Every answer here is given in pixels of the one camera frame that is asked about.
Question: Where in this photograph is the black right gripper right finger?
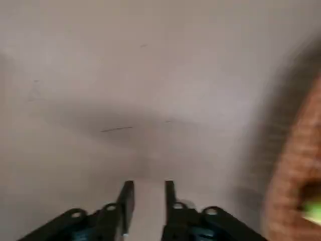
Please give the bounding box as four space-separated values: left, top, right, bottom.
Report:
161 180 268 241

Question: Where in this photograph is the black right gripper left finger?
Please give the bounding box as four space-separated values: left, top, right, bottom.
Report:
17 180 135 241

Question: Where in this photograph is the brown wicker basket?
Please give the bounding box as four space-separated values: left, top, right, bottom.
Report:
260 74 321 241

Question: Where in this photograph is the yellow banana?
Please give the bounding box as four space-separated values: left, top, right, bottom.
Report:
299 199 321 225

